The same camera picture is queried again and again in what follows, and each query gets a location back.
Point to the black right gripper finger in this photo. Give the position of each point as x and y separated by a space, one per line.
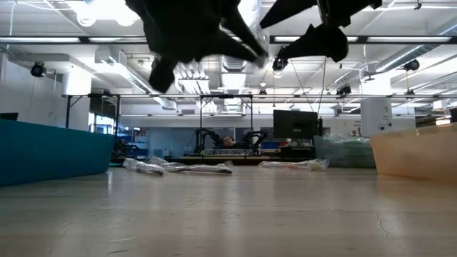
289 9
321 43

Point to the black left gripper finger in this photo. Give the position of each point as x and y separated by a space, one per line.
242 28
228 44

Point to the black background robot arm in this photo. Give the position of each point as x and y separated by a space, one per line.
255 137
203 137

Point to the black computer monitor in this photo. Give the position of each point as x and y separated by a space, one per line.
294 125

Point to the white pillar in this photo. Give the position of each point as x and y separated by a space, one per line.
376 114

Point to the person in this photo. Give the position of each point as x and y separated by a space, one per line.
228 141

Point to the grey plastic bin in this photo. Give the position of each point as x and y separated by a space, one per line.
342 153

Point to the orange white toothbrush in wrapper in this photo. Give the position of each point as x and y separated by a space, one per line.
318 165
282 165

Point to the cardboard box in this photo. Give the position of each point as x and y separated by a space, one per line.
421 153

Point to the blue plastic bin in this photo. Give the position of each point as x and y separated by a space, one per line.
53 150

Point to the small dark monitor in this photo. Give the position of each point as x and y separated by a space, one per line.
9 116

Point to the black metal rig frame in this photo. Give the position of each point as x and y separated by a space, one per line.
226 96
68 114

